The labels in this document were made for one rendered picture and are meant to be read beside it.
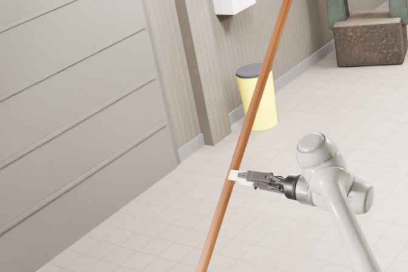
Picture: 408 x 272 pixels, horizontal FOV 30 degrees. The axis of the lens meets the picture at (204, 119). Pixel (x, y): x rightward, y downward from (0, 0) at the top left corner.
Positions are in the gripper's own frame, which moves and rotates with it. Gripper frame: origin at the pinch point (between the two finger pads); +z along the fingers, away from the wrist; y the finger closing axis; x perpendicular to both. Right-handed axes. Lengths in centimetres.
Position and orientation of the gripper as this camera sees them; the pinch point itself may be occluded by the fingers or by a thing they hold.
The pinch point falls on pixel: (241, 178)
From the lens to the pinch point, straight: 227.0
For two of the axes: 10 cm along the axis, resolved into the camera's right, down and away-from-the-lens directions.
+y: 5.2, 4.1, 7.5
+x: 3.1, -9.1, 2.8
